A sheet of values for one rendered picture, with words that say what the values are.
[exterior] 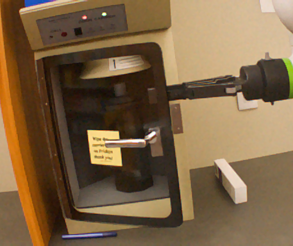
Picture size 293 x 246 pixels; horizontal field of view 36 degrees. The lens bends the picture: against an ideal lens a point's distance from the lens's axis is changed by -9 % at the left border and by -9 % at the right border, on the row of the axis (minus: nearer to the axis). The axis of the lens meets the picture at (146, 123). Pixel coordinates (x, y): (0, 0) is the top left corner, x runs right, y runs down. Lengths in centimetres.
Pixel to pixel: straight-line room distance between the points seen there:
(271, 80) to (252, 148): 68
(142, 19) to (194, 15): 52
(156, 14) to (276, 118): 74
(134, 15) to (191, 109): 61
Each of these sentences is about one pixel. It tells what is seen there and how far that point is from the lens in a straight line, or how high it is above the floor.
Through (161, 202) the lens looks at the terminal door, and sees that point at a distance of 103.
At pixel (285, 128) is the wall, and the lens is 165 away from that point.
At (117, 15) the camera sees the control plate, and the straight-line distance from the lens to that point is 101.
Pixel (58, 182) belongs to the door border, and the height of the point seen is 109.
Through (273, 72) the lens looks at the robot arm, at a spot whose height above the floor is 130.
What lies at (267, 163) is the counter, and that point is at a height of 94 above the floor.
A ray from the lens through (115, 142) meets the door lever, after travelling 96.
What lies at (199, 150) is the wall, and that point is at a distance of 159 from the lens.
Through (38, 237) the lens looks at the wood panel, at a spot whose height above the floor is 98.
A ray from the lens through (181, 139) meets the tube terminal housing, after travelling 112.
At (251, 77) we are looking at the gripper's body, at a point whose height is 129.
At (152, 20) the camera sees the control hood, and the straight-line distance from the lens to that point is 104.
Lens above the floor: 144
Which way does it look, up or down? 13 degrees down
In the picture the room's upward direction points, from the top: 8 degrees counter-clockwise
